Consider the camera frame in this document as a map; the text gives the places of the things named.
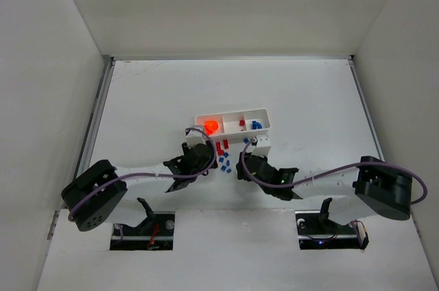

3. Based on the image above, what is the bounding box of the white three-compartment tray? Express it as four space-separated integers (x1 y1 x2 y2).
195 108 271 143

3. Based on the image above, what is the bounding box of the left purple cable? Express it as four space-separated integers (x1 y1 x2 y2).
68 127 216 222

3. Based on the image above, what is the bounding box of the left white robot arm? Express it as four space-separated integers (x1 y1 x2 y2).
61 141 217 234

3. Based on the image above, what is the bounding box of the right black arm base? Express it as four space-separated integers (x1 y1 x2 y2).
295 198 369 251

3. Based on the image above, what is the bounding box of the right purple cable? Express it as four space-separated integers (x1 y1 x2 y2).
239 138 429 205

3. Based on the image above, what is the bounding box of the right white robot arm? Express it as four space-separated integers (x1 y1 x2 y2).
236 152 412 225

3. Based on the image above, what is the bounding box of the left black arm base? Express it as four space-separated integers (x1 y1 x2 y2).
110 198 176 251

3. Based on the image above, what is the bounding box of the purple cable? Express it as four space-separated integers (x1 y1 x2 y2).
68 127 216 222
239 138 429 205

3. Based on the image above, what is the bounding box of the orange round lego piece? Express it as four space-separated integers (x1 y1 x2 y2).
204 120 220 135

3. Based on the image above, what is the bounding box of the blue arch lego piece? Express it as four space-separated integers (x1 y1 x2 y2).
252 121 263 130

